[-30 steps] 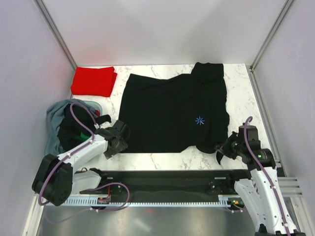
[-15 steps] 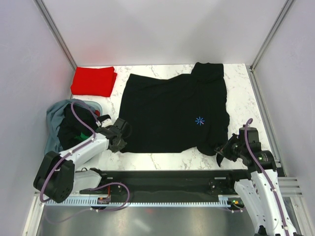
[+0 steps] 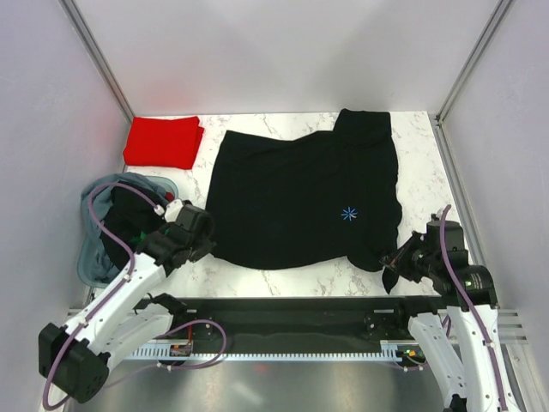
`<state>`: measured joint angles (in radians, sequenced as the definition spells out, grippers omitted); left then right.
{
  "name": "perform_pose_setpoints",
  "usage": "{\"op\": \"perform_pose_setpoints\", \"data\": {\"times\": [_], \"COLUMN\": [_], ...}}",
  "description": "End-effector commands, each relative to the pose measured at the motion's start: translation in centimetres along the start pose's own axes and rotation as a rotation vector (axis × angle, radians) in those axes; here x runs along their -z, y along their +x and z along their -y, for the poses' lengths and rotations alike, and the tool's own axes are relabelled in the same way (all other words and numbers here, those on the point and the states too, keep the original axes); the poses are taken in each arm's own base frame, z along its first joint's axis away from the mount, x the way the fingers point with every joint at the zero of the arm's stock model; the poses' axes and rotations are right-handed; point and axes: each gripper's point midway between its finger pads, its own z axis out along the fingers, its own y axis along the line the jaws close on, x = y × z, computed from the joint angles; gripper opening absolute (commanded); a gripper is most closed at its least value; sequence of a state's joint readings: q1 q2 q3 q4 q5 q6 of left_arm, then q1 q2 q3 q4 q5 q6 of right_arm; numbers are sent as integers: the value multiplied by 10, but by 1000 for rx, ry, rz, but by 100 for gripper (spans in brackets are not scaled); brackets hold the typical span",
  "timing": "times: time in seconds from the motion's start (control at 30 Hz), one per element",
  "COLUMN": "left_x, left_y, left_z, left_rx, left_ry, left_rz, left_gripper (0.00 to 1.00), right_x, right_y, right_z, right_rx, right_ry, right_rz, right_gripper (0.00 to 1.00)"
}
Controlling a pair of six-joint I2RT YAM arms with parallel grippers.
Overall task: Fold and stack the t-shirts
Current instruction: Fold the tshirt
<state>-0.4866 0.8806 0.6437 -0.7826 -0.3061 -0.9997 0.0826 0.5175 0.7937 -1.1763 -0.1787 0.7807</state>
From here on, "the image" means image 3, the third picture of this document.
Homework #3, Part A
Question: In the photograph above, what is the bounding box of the folded red t shirt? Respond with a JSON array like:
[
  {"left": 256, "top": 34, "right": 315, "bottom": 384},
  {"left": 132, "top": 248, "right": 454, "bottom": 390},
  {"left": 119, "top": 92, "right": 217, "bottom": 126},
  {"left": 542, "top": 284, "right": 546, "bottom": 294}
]
[{"left": 123, "top": 116, "right": 204, "bottom": 170}]

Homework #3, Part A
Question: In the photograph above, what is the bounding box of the black t shirt in basket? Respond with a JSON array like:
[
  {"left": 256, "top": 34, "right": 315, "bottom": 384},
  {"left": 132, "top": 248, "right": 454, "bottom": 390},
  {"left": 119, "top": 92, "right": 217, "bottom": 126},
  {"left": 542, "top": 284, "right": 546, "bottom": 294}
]
[{"left": 100, "top": 185, "right": 168, "bottom": 270}]

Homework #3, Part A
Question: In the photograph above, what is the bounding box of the green garment in basket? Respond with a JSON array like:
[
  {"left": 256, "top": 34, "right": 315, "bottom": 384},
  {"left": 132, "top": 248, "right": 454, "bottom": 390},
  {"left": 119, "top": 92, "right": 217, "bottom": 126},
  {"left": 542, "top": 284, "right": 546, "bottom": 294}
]
[{"left": 130, "top": 232, "right": 147, "bottom": 246}]

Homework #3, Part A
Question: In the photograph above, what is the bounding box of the right aluminium frame post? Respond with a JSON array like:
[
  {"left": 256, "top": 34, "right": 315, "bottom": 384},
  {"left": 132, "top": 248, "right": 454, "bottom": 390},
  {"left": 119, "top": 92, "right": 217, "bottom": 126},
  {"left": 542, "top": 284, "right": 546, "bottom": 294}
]
[{"left": 435, "top": 0, "right": 516, "bottom": 125}]

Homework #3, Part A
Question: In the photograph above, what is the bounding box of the aluminium frame post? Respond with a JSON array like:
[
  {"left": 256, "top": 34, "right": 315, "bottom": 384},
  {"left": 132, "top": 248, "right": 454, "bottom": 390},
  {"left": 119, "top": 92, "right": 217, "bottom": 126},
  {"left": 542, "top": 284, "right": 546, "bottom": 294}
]
[
  {"left": 58, "top": 0, "right": 135, "bottom": 122},
  {"left": 435, "top": 0, "right": 516, "bottom": 125}
]

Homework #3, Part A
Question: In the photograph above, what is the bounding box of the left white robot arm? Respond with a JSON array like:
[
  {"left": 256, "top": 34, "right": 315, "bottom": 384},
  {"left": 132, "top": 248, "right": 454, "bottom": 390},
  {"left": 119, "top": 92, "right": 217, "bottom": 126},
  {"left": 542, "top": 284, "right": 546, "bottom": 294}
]
[{"left": 39, "top": 223, "right": 223, "bottom": 411}]

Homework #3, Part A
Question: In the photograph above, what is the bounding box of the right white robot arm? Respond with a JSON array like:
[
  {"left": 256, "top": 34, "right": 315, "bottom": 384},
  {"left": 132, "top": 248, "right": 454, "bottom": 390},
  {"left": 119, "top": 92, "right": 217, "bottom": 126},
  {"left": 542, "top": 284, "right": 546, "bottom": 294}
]
[{"left": 381, "top": 221, "right": 519, "bottom": 411}]

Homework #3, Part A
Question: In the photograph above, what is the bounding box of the black t shirt with logo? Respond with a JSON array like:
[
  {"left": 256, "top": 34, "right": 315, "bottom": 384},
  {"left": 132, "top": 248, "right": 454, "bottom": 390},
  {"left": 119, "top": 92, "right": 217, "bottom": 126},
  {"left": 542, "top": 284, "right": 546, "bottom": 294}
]
[{"left": 206, "top": 109, "right": 402, "bottom": 272}]

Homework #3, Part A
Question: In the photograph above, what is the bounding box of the grey blue t shirt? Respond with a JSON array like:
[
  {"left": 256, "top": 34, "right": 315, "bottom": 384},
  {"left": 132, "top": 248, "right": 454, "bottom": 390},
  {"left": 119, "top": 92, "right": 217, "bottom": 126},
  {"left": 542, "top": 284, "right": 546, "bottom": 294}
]
[{"left": 76, "top": 172, "right": 170, "bottom": 284}]

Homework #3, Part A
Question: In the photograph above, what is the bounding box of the purple cable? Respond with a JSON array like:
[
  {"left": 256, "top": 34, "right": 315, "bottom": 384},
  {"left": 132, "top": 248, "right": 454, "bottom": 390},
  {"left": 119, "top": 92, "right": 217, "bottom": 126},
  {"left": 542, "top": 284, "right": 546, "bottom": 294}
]
[
  {"left": 40, "top": 181, "right": 228, "bottom": 410},
  {"left": 398, "top": 203, "right": 511, "bottom": 412}
]

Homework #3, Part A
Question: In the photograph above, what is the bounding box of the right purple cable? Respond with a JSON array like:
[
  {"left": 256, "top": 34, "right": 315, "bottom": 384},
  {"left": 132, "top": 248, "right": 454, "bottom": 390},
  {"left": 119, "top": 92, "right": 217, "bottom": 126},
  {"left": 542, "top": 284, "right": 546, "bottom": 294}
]
[{"left": 398, "top": 203, "right": 511, "bottom": 412}]

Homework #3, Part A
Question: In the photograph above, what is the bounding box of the left aluminium frame post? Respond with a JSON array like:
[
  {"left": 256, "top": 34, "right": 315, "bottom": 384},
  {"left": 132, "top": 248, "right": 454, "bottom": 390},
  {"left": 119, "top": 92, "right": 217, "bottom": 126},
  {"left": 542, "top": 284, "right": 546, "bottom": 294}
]
[{"left": 58, "top": 0, "right": 135, "bottom": 122}]

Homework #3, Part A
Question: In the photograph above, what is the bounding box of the blue plastic laundry basket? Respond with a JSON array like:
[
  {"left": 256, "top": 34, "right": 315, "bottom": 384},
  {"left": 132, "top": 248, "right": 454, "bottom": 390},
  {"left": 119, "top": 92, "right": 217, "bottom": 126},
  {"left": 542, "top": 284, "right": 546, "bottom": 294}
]
[{"left": 77, "top": 172, "right": 178, "bottom": 288}]

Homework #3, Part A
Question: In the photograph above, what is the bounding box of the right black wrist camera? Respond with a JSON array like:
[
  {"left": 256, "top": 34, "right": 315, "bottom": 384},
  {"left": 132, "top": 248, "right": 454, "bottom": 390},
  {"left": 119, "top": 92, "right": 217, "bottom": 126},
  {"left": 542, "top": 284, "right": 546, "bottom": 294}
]
[{"left": 425, "top": 220, "right": 469, "bottom": 266}]

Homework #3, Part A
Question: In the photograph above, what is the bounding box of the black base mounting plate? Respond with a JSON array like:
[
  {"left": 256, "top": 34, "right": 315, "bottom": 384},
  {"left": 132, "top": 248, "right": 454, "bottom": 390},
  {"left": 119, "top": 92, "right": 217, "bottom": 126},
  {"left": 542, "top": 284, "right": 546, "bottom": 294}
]
[{"left": 137, "top": 294, "right": 443, "bottom": 353}]

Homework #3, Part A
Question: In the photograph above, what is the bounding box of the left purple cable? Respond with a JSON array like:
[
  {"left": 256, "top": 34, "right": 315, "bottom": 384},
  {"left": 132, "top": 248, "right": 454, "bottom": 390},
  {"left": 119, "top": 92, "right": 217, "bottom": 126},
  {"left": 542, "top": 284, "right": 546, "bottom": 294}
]
[{"left": 40, "top": 181, "right": 228, "bottom": 410}]

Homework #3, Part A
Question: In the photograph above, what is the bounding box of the white slotted cable duct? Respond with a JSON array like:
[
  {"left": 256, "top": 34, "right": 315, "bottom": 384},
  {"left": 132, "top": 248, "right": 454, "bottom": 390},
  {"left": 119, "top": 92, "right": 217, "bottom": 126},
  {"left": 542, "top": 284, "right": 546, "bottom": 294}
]
[{"left": 126, "top": 340, "right": 424, "bottom": 362}]

